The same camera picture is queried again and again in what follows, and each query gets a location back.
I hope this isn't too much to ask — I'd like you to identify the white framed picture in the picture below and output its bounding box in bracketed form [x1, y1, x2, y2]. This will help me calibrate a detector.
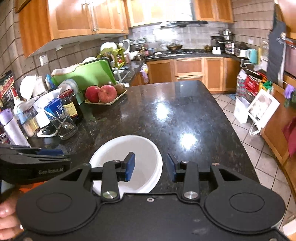
[247, 89, 280, 136]

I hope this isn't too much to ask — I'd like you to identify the wok on stove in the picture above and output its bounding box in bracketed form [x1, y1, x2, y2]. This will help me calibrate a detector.
[166, 43, 183, 51]

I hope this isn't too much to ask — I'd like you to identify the red gift bag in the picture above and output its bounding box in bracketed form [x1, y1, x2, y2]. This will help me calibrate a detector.
[244, 75, 259, 96]

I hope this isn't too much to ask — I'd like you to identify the dark hanging apron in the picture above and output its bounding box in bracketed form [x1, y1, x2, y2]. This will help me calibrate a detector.
[267, 4, 286, 87]

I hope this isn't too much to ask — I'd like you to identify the white bowl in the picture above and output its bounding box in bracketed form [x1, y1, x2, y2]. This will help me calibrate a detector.
[89, 135, 163, 196]

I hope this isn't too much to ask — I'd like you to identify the snack bag black red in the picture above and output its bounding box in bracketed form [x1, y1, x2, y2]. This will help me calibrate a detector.
[0, 70, 15, 111]

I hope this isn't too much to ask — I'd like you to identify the green cutting board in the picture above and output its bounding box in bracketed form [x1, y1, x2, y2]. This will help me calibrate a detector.
[52, 57, 117, 90]

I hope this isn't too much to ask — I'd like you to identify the dark red apple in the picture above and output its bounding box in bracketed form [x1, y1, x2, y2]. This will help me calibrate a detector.
[85, 85, 100, 103]

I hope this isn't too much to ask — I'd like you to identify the striped red apple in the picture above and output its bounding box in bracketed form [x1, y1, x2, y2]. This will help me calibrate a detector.
[98, 85, 117, 103]

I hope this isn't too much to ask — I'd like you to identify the person left hand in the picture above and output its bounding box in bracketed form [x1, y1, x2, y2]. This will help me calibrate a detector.
[0, 194, 23, 240]

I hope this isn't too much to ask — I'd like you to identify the clear glass cup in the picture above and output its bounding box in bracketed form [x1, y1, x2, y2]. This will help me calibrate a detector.
[49, 108, 78, 140]

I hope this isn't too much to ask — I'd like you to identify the teal electric kettle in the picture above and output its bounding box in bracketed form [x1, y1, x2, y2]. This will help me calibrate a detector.
[247, 48, 258, 64]

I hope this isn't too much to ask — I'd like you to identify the blue white carton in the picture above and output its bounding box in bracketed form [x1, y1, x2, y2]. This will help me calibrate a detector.
[44, 98, 64, 120]

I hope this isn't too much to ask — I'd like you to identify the range hood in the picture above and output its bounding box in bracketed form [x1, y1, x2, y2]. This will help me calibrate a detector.
[160, 21, 208, 29]

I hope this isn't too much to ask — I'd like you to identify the yellow fruit tray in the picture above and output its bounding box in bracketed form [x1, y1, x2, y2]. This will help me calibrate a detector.
[85, 89, 127, 106]

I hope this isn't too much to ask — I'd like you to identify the dark sauce jar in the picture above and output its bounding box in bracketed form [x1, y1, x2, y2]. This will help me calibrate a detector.
[59, 89, 84, 123]

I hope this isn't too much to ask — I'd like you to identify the brown kiwi fruit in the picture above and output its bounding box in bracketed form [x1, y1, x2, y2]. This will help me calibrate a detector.
[114, 83, 126, 95]

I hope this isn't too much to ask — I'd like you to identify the lavender water bottle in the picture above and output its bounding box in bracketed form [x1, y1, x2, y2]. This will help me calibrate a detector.
[0, 108, 30, 147]

